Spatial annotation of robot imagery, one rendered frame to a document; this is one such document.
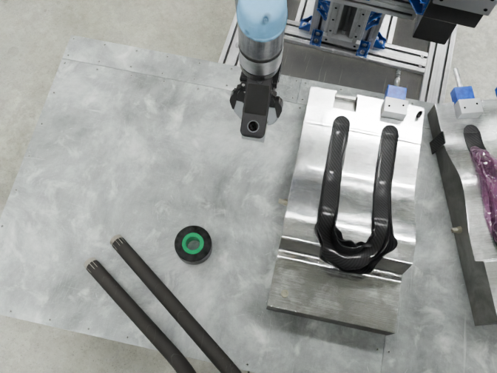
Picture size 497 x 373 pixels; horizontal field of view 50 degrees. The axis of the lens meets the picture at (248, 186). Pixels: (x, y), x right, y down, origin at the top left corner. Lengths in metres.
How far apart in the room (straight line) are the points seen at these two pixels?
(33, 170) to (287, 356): 0.71
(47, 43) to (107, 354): 1.33
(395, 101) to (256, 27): 0.49
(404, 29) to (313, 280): 1.36
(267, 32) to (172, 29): 1.62
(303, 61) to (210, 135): 0.89
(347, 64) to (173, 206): 1.11
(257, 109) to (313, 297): 0.40
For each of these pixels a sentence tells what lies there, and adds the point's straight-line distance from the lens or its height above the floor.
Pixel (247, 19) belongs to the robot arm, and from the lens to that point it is 0.82.
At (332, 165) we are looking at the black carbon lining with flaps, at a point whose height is 0.88.
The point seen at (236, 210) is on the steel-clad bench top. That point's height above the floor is 0.80.
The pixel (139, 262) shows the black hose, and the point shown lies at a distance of 1.14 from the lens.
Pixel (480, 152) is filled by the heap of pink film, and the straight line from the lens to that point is 1.27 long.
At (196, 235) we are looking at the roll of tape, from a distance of 1.15.
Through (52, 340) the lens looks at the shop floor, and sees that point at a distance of 2.07.
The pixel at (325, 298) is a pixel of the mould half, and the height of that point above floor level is 0.86.
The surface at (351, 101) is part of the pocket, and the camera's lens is 1.26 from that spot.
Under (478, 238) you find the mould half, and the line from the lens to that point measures 1.21.
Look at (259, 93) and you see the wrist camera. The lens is 0.96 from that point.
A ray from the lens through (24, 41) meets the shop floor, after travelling 2.56.
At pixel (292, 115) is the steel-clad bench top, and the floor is 0.80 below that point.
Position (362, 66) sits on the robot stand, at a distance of 2.10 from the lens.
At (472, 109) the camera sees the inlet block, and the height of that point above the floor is 0.88.
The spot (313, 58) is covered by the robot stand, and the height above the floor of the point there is 0.21.
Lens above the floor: 1.95
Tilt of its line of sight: 70 degrees down
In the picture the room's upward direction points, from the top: 1 degrees clockwise
